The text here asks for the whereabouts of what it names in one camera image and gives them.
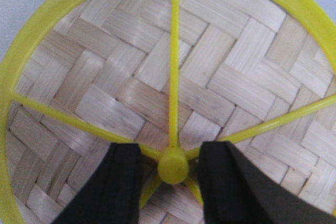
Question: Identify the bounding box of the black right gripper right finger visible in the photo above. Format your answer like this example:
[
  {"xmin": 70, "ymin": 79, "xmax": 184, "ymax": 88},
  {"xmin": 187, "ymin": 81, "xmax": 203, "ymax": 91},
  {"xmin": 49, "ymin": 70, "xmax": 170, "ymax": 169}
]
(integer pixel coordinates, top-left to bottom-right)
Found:
[{"xmin": 198, "ymin": 142, "xmax": 335, "ymax": 223}]

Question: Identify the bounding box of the bamboo steamer lid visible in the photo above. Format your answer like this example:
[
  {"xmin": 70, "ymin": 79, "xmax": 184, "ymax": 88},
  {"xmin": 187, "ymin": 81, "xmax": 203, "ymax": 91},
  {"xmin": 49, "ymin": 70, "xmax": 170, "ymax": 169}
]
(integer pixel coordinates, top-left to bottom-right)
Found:
[{"xmin": 1, "ymin": 0, "xmax": 335, "ymax": 223}]

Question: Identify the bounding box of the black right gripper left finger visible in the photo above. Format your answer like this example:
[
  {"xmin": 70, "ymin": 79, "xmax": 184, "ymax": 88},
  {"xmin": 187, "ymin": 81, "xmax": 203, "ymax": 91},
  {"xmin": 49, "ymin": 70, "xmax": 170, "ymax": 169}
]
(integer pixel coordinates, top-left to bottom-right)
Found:
[{"xmin": 53, "ymin": 143, "xmax": 144, "ymax": 223}]

